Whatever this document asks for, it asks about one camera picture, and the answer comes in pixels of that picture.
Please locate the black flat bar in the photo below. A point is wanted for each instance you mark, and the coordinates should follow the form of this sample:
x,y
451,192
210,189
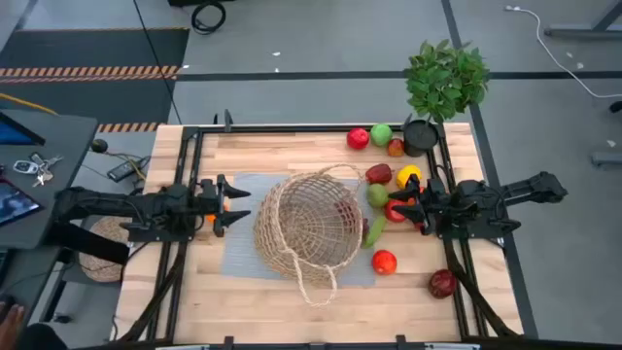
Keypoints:
x,y
87,243

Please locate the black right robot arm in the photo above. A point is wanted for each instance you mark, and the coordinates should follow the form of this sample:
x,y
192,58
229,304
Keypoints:
x,y
510,194

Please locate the monitor with blue screen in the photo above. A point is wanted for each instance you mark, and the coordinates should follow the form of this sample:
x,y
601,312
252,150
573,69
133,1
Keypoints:
x,y
17,133

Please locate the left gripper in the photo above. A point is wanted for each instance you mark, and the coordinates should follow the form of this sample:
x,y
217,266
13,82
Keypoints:
x,y
209,201

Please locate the black chair wheel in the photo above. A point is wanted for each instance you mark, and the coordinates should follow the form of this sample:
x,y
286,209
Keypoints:
x,y
616,107

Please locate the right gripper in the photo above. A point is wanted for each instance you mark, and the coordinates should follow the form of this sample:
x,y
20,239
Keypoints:
x,y
437,204

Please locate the bright red apple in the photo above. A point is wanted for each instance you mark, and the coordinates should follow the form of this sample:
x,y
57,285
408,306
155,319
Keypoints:
x,y
394,218

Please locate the person's leg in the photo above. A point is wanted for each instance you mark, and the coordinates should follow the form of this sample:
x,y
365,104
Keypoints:
x,y
44,338

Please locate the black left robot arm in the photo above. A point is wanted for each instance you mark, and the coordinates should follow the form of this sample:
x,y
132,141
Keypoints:
x,y
121,204

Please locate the grey desk foot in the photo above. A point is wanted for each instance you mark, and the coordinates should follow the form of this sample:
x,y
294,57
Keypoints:
x,y
607,159

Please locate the small black ball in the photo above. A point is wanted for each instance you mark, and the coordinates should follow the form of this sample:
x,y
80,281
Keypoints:
x,y
99,145

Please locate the small green cucumber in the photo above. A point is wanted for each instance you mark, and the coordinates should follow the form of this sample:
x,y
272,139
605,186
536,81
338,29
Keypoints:
x,y
375,231

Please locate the grey woven placemat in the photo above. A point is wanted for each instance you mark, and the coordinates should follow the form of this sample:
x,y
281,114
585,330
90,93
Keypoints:
x,y
238,233

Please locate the dark maroon apple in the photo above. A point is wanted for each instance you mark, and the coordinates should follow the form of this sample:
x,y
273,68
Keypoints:
x,y
442,283

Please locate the yellow bell pepper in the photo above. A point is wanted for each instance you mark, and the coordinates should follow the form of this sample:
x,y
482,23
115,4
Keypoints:
x,y
402,175

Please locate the green pear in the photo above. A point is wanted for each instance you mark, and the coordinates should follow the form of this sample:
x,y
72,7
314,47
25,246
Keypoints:
x,y
376,195

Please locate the artificial plant in black pot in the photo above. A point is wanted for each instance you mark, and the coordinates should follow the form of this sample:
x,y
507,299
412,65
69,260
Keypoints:
x,y
444,80

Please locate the green apple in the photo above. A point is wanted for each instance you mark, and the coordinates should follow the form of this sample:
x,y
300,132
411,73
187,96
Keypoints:
x,y
381,134

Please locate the wooden workbench grey legs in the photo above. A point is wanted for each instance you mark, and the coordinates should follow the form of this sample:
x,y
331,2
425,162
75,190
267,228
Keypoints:
x,y
583,32

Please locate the black clamp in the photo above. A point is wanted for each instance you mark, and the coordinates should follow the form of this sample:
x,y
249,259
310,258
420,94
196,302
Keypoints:
x,y
401,341
227,119
407,122
228,342

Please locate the black power adapter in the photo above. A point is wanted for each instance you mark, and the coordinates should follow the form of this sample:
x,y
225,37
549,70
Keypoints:
x,y
125,169

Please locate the key bunch with fob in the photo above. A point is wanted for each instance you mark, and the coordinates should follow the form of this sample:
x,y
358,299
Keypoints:
x,y
26,167

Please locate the black aluminium table frame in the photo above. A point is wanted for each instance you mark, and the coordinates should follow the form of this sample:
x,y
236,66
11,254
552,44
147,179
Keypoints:
x,y
291,129

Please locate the crimson red apple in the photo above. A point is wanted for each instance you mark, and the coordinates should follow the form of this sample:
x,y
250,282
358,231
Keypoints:
x,y
358,138

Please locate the black mat hazard stripes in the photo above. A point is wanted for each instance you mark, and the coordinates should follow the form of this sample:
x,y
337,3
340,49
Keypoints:
x,y
97,48

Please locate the person's hand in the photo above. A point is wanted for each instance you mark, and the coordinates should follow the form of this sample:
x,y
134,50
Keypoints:
x,y
10,325

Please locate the dark red bell pepper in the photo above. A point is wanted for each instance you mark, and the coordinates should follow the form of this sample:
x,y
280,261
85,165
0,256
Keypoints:
x,y
379,173

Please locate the orange-red tomato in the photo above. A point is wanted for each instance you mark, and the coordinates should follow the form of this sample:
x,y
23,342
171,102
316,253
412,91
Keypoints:
x,y
384,262

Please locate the dark grey desk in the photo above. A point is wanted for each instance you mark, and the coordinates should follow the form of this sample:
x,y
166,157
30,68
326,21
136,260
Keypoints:
x,y
63,146

